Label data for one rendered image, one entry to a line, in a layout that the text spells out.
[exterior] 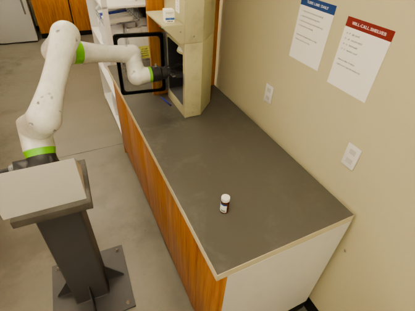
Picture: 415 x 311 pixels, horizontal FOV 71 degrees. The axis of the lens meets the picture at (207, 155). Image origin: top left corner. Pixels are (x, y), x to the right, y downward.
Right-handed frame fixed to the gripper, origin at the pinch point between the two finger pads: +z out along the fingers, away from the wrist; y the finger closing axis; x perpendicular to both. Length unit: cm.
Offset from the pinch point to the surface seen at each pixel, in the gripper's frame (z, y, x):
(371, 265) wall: 36, -134, 44
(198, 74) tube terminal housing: -1.0, -14.0, -2.3
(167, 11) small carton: -17.3, -8.5, -36.6
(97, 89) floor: -43, 238, 121
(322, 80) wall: 34, -74, -20
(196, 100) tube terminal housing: -2.1, -14.1, 14.4
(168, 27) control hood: -18.8, -14.2, -30.4
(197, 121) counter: -3.9, -21.3, 25.8
